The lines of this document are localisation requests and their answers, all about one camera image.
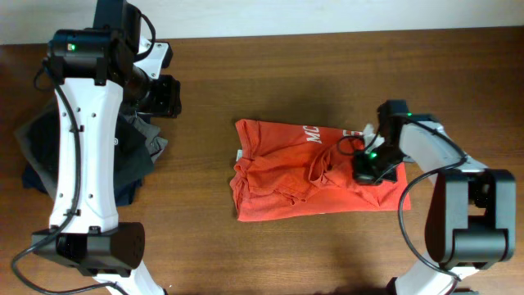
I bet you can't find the orange t-shirt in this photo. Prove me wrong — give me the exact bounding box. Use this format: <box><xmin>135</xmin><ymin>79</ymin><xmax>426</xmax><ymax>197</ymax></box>
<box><xmin>230</xmin><ymin>119</ymin><xmax>407</xmax><ymax>222</ymax></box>

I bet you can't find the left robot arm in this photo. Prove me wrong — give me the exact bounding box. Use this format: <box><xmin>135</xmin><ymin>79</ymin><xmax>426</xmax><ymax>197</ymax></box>
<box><xmin>30</xmin><ymin>0</ymin><xmax>182</xmax><ymax>294</ymax></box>

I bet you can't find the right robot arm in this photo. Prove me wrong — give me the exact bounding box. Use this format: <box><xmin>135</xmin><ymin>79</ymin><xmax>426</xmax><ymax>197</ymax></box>
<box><xmin>352</xmin><ymin>100</ymin><xmax>517</xmax><ymax>295</ymax></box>

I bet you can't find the dark folded clothes pile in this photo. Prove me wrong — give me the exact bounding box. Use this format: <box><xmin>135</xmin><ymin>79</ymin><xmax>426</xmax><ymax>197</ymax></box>
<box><xmin>14</xmin><ymin>101</ymin><xmax>168</xmax><ymax>207</ymax></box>

